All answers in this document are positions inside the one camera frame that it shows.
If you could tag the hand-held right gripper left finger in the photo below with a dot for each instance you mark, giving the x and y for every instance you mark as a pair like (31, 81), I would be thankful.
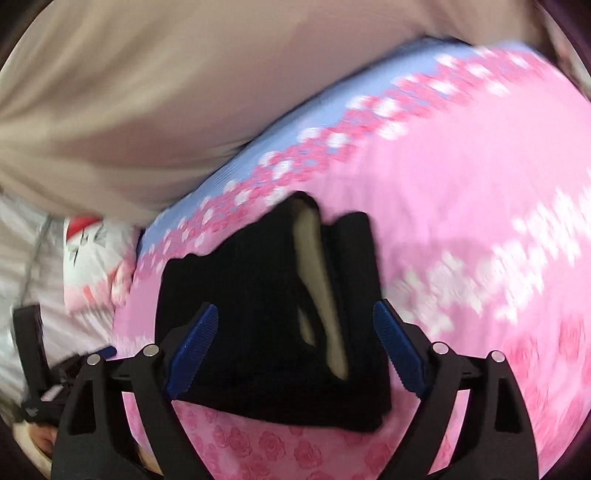
(191, 350)

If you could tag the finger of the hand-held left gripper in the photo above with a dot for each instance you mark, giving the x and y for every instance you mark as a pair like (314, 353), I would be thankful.
(108, 351)

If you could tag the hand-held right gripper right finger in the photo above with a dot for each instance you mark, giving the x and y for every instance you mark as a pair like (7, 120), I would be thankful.
(399, 348)

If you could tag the black pants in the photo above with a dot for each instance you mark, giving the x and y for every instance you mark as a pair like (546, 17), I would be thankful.
(258, 300)

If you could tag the cartoon print pillow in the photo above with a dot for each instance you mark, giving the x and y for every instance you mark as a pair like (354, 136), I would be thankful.
(92, 272)

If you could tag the white cloth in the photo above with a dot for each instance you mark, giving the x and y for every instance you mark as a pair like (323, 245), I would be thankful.
(27, 258)

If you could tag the pink rose bed sheet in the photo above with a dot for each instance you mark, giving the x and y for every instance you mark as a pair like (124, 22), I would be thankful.
(461, 207)

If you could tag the beige cloth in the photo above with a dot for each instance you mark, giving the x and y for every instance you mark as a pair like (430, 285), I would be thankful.
(138, 115)

